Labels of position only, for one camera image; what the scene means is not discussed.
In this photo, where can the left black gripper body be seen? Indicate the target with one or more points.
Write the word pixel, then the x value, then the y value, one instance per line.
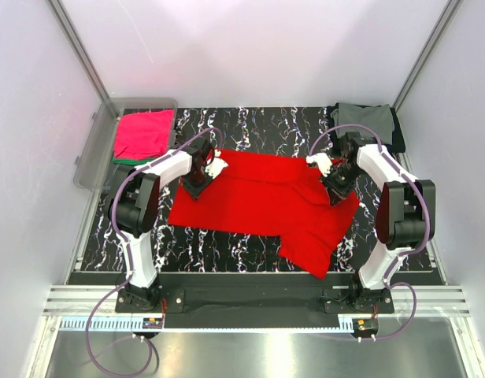
pixel 195 183

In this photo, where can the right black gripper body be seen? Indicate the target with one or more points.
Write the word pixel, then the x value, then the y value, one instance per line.
pixel 340 180

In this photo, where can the red t shirt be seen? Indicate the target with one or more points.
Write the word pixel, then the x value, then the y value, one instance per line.
pixel 266 195

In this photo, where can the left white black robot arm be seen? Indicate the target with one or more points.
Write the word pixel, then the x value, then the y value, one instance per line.
pixel 132 208

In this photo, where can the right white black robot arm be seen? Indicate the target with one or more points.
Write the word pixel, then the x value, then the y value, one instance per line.
pixel 405 219

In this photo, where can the black folded t shirt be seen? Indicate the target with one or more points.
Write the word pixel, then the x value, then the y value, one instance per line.
pixel 398 145

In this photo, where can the grey folded t shirt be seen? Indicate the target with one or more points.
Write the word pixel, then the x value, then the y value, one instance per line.
pixel 378 118

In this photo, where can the pink t shirt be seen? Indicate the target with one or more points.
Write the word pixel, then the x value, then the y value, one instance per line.
pixel 141 136

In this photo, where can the green t shirt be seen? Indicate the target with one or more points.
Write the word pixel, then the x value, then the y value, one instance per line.
pixel 132 162

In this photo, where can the clear plastic bin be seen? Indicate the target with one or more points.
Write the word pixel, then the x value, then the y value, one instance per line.
pixel 95 167

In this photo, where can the left orange connector box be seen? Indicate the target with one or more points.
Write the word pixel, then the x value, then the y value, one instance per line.
pixel 153 323

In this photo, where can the orange connector box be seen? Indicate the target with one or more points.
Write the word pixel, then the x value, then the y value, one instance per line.
pixel 153 323
pixel 367 324

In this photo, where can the right orange connector box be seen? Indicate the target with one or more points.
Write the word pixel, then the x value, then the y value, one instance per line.
pixel 367 324

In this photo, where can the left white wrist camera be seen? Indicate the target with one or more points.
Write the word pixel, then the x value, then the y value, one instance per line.
pixel 216 165

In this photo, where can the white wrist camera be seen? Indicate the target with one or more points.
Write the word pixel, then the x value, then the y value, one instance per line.
pixel 321 161
pixel 216 165

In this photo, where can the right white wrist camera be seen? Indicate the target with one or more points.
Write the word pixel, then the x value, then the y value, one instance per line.
pixel 321 161

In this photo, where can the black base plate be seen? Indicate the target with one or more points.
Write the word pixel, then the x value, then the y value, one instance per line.
pixel 179 299

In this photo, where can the aluminium frame rail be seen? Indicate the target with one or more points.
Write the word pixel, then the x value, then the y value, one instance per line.
pixel 428 301

